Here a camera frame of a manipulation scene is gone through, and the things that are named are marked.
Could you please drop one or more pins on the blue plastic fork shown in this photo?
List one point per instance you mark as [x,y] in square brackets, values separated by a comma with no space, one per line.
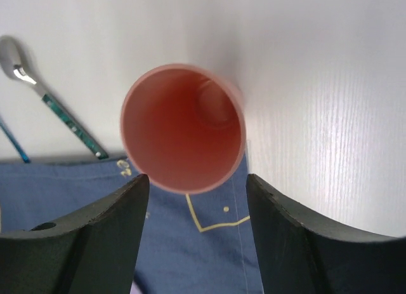
[14,142]

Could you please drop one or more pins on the orange plastic cup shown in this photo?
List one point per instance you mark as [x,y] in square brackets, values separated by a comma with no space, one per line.
[184,127]

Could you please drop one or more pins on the metal spoon teal handle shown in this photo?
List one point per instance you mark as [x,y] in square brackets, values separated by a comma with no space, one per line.
[16,66]

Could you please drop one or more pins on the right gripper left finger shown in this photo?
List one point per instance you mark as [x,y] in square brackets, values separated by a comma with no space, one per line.
[91,250]

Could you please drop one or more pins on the blue embroidered cloth placemat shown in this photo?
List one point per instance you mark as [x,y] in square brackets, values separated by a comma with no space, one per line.
[190,244]

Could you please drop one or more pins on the purple plastic plate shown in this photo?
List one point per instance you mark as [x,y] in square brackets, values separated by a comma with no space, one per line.
[135,289]

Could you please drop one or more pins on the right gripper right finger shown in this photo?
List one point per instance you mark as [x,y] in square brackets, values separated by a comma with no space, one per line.
[302,251]

